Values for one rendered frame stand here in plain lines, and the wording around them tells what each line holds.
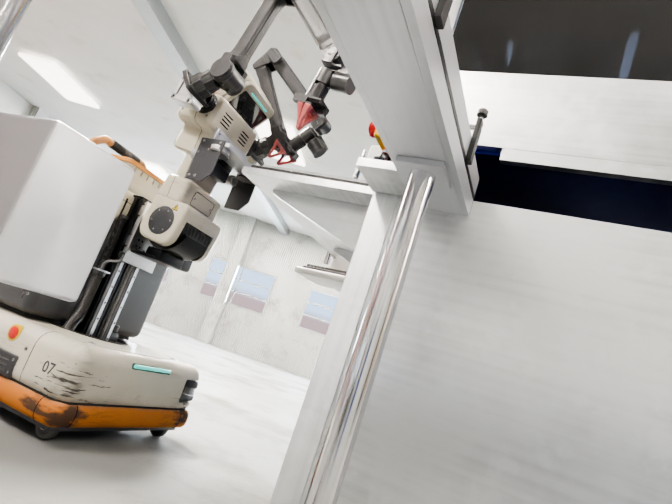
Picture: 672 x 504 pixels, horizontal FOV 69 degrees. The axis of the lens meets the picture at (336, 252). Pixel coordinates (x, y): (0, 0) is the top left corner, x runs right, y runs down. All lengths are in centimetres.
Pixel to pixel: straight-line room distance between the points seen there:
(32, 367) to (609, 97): 163
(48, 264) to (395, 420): 77
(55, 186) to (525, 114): 100
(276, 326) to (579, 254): 1105
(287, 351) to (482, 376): 1089
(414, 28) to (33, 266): 46
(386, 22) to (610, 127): 68
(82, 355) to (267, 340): 1045
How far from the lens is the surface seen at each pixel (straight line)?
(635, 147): 118
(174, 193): 180
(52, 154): 41
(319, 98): 150
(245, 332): 1207
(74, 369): 158
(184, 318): 1258
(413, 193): 90
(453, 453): 102
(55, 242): 42
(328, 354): 109
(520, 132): 119
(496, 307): 103
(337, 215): 129
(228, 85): 176
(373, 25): 65
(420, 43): 65
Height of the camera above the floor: 45
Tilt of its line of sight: 13 degrees up
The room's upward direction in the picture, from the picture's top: 19 degrees clockwise
